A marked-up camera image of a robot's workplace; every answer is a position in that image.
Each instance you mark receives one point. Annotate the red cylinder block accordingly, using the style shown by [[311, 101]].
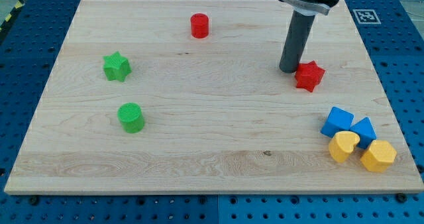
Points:
[[199, 25]]

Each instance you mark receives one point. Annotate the light wooden board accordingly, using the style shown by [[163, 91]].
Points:
[[220, 117]]

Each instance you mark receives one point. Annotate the green cylinder block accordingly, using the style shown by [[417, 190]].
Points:
[[130, 117]]

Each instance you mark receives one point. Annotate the red star block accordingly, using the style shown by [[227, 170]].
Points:
[[308, 76]]

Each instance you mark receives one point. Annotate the green star block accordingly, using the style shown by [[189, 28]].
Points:
[[116, 67]]

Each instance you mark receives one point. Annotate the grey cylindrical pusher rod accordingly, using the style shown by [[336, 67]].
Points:
[[296, 39]]

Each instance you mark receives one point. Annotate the blue cube block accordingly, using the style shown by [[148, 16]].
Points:
[[337, 120]]

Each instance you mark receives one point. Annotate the yellow heart block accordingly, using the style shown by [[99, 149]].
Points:
[[342, 145]]

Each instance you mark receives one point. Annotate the blue triangle block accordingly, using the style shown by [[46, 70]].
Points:
[[365, 131]]

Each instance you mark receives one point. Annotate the yellow hexagon block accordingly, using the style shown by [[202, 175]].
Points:
[[379, 156]]

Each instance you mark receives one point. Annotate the white fiducial marker tag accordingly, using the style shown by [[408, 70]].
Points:
[[366, 17]]

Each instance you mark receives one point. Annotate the yellow black hazard tape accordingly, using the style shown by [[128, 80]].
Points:
[[11, 16]]

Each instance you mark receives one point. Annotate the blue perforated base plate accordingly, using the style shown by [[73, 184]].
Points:
[[27, 56]]

